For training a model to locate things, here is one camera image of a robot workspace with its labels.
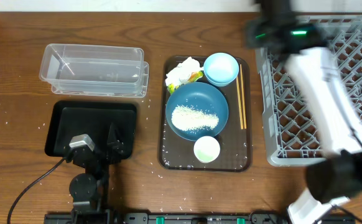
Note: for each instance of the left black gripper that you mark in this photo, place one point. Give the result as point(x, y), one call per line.
point(119, 149)

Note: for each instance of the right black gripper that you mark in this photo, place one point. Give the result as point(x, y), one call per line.
point(254, 27)

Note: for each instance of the wooden chopstick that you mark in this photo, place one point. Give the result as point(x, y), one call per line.
point(239, 104)
point(242, 96)

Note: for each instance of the light blue bowl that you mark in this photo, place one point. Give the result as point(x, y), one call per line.
point(221, 69)

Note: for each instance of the dark blue plate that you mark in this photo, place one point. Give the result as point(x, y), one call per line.
point(199, 96)

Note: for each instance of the white green cup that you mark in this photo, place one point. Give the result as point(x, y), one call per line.
point(206, 149)

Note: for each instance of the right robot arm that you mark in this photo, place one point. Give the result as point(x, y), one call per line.
point(313, 68)

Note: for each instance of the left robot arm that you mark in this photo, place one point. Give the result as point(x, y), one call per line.
point(89, 189)

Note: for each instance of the grey dishwasher rack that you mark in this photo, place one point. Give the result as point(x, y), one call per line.
point(289, 132)

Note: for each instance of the black plastic bin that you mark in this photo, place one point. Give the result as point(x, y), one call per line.
point(73, 118)

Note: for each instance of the brown serving tray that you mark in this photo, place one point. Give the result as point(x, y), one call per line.
point(236, 149)

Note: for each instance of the pile of white rice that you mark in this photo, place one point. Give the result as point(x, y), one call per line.
point(189, 119)

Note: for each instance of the clear plastic bin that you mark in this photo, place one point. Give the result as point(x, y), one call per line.
point(95, 70)

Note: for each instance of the green yellow snack wrapper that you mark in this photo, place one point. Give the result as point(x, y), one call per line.
point(193, 78)

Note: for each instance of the crumpled white tissue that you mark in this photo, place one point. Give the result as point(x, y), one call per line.
point(182, 72)

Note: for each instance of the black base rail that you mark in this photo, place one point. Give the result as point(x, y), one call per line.
point(143, 218)

